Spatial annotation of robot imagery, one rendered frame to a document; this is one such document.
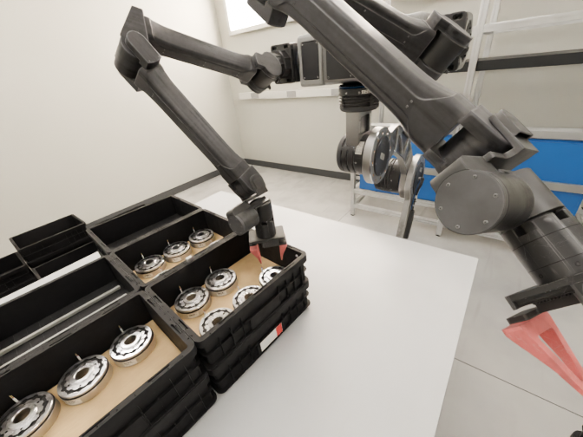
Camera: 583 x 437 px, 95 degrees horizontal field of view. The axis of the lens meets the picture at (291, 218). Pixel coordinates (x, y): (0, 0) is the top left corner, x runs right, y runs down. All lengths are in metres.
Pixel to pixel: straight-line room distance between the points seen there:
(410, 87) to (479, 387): 1.59
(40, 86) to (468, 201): 3.66
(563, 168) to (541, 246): 2.11
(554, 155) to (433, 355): 1.76
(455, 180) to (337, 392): 0.66
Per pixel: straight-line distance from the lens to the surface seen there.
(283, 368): 0.87
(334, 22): 0.42
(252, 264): 1.00
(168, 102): 0.72
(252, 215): 0.68
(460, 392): 1.74
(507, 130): 0.36
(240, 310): 0.72
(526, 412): 1.81
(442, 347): 0.96
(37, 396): 0.92
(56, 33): 3.83
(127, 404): 0.68
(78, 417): 0.86
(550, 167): 2.42
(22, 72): 3.70
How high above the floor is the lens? 1.44
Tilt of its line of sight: 30 degrees down
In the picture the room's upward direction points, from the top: 7 degrees counter-clockwise
